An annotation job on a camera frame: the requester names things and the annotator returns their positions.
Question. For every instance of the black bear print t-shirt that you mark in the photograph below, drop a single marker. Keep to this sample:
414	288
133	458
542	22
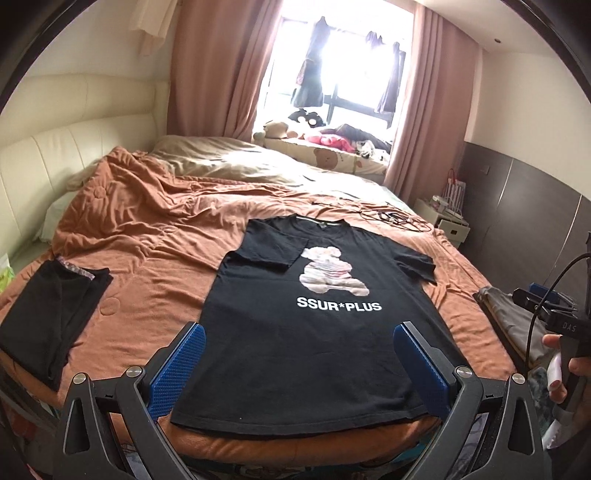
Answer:
277	360

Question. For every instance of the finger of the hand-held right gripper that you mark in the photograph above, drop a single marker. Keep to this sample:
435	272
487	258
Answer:
545	295

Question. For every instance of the window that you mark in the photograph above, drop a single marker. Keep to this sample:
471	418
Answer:
351	60

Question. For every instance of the orange blanket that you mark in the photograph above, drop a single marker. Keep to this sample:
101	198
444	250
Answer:
161	240

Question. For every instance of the dark clothes on windowsill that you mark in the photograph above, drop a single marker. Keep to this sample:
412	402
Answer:
360	134

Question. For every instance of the stack of folded clothes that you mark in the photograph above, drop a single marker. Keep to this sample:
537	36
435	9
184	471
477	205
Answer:
503	314

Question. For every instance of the white hanging cloth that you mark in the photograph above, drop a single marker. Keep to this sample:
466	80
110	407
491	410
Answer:
147	27

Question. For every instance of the cream padded headboard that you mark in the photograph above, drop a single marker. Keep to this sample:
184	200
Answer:
69	152

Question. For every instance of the beige plush toy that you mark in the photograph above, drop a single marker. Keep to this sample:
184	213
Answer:
277	129

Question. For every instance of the person's right hand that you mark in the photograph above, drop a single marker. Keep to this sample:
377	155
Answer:
554	344

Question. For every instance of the white nightstand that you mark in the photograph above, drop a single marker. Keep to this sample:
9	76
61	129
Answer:
448	226

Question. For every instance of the beige duvet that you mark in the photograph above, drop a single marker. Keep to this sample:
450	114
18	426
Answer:
240	161

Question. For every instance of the red plush toy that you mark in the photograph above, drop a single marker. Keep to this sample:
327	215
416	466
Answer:
328	141

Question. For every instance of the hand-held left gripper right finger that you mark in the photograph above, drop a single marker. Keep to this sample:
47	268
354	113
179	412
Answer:
418	369

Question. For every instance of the hanging dark garment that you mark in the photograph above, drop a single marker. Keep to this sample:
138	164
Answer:
390	87
311	69

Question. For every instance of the black clothes pile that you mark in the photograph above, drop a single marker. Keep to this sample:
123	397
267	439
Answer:
41	314

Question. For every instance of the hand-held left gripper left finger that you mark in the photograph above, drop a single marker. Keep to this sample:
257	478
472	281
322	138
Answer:
178	369

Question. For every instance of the black and white plush toy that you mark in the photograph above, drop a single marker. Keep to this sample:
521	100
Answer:
304	117

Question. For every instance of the white cup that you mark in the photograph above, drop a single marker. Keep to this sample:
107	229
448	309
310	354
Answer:
437	202

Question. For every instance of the bear print cushion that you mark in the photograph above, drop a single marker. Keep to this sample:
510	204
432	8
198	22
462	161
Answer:
323	157

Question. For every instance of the green packet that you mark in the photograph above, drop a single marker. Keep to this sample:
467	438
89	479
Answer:
7	272

